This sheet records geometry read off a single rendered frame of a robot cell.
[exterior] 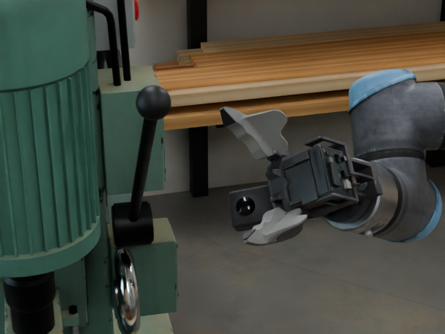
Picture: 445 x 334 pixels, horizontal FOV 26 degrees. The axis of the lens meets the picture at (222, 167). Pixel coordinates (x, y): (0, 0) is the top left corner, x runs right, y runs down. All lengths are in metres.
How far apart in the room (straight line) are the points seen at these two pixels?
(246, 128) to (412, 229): 0.29
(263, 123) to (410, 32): 2.56
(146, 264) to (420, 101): 0.43
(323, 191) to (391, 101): 0.25
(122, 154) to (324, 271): 2.06
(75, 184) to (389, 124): 0.42
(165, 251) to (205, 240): 2.09
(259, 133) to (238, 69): 2.12
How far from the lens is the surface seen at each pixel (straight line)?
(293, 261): 3.33
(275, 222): 1.05
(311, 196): 1.05
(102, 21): 1.32
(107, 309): 1.42
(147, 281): 1.37
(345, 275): 3.27
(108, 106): 1.26
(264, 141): 1.08
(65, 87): 1.00
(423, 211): 1.24
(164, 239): 1.34
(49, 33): 0.96
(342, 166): 1.08
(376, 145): 1.24
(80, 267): 1.27
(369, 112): 1.26
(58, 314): 1.23
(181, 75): 3.15
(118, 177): 1.30
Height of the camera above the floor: 1.77
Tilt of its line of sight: 27 degrees down
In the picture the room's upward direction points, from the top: straight up
